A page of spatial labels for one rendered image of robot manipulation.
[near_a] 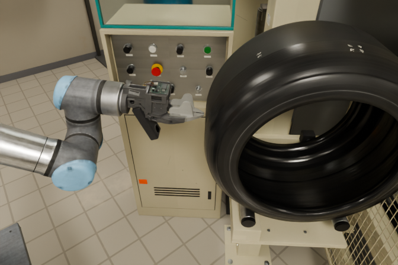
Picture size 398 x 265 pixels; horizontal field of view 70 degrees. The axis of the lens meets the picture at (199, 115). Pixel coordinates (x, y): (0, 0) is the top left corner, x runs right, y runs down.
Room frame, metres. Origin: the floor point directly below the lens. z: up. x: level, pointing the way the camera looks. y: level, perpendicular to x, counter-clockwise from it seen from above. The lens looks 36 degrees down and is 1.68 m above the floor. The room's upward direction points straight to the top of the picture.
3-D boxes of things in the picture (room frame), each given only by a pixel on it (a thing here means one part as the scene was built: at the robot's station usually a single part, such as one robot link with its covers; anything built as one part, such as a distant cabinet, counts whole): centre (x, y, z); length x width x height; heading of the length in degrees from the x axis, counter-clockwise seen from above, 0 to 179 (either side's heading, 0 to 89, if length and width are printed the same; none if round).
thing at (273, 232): (0.67, -0.30, 0.80); 0.37 x 0.36 x 0.02; 87
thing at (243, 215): (0.67, -0.16, 0.90); 0.35 x 0.05 x 0.05; 177
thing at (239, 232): (0.68, -0.16, 0.83); 0.36 x 0.09 x 0.06; 177
